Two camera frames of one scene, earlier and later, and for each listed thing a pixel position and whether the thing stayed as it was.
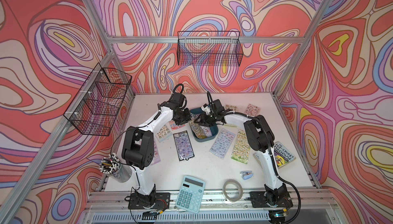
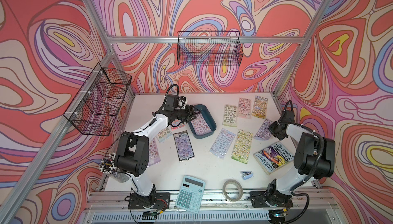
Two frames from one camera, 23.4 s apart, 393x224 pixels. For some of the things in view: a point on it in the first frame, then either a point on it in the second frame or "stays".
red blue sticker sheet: (174, 126) stays
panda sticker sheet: (206, 130) to (260, 107)
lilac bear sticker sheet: (156, 159) stays
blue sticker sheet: (222, 143) stays
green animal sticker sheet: (241, 150) stays
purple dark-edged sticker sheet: (183, 146) stays
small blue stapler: (246, 174) stays
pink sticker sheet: (252, 110) to (244, 108)
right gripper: (203, 119) to (271, 128)
